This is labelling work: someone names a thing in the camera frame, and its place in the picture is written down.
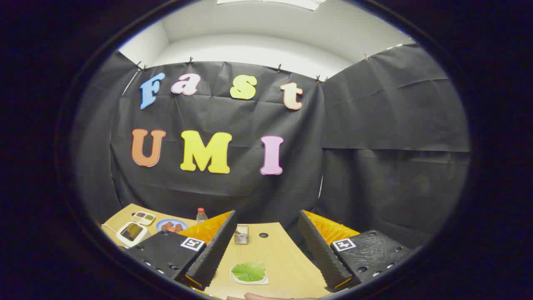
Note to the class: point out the black backdrop cloth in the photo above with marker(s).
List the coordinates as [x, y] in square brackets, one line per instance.
[250, 196]

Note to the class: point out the white divided condiment tray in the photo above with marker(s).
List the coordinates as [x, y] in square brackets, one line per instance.
[143, 218]

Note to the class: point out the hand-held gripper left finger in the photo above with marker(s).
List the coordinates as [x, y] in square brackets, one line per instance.
[216, 250]

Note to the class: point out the ceiling light panel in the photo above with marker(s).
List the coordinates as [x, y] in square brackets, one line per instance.
[270, 3]

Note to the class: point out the small white square dish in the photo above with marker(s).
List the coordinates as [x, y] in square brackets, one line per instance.
[262, 282]

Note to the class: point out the white toaster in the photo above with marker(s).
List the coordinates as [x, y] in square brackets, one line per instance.
[125, 238]

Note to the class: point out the green lettuce leaf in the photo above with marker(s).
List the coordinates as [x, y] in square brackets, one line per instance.
[249, 271]

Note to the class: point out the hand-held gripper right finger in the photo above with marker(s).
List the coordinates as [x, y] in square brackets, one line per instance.
[320, 254]

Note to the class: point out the brown meat piece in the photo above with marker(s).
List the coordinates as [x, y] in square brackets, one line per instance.
[178, 228]
[166, 227]

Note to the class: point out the blue plate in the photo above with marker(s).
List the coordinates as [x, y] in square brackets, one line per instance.
[162, 228]

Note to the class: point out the clear bottle with red cap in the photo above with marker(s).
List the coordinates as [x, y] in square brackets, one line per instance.
[201, 216]

